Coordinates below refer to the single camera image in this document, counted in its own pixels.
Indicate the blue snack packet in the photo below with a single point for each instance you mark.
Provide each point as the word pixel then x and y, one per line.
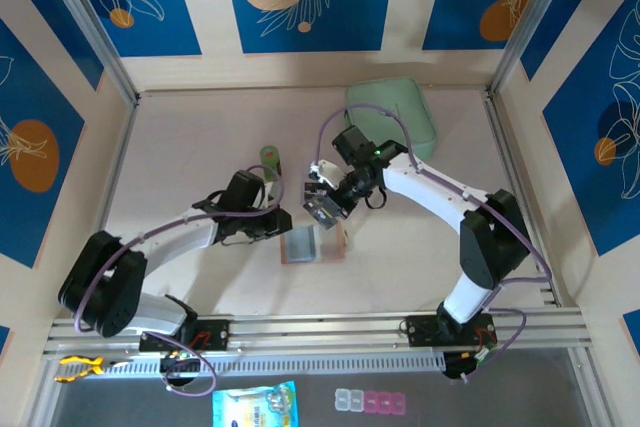
pixel 255 407

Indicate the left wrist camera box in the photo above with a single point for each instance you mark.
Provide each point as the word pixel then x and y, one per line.
pixel 270 189

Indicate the pink plastic pill box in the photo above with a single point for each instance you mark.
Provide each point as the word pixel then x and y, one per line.
pixel 385 403
pixel 399 404
pixel 371 402

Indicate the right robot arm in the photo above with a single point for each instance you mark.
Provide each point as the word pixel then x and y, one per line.
pixel 495 242

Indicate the aluminium mounting rail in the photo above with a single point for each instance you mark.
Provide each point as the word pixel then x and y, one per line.
pixel 320 329

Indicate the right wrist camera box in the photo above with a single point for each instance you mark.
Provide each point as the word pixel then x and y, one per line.
pixel 325 169

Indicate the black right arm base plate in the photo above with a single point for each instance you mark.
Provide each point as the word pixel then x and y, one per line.
pixel 420 332

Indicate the aluminium table edge rail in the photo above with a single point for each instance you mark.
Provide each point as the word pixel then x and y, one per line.
pixel 114 182
pixel 494 119

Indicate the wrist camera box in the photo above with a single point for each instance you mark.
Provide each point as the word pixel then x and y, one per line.
pixel 325 169
pixel 270 189

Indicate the aluminium frame post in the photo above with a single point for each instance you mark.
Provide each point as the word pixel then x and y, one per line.
pixel 90 27
pixel 525 22

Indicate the tan leather card holder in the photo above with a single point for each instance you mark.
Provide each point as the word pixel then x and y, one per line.
pixel 330 247

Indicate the green cylindrical can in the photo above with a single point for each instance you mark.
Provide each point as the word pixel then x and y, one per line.
pixel 270 154

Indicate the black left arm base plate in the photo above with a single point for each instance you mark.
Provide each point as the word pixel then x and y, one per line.
pixel 215 334

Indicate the mint green zip pouch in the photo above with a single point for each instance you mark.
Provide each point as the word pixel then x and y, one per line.
pixel 415 112

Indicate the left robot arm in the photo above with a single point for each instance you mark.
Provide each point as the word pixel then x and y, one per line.
pixel 100 282

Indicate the yellow black pliers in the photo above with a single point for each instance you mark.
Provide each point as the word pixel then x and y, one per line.
pixel 95 364

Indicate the clear plastic pill box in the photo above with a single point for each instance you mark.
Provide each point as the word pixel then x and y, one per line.
pixel 356 401
pixel 342 401

